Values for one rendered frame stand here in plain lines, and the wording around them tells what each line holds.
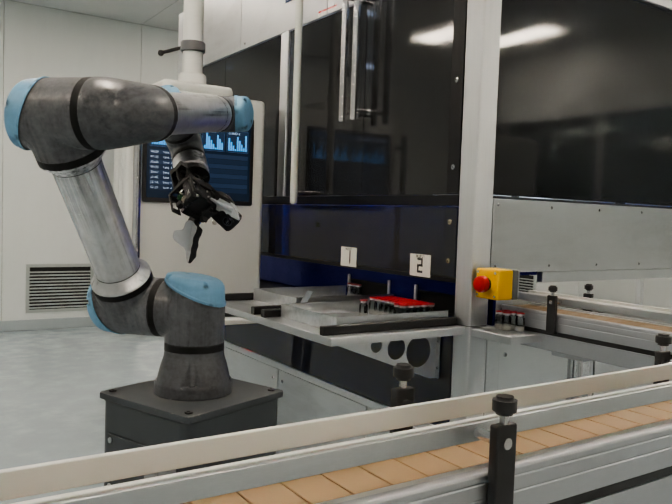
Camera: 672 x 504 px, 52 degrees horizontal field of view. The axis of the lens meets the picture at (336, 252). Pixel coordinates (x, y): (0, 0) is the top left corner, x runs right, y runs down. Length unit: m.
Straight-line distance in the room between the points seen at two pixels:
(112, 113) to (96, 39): 6.05
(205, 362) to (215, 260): 1.13
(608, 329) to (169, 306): 0.93
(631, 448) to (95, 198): 0.92
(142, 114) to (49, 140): 0.15
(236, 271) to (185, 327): 1.16
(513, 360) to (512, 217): 0.38
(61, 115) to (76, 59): 5.93
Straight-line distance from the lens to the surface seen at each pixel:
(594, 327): 1.64
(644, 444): 0.80
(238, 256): 2.48
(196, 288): 1.32
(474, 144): 1.74
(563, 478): 0.70
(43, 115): 1.18
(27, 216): 6.88
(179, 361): 1.35
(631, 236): 2.23
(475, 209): 1.73
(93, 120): 1.13
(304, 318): 1.69
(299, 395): 2.45
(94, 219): 1.28
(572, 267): 2.02
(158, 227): 2.37
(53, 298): 6.96
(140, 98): 1.15
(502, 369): 1.86
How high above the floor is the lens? 1.15
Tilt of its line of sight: 3 degrees down
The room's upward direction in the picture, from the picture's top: 2 degrees clockwise
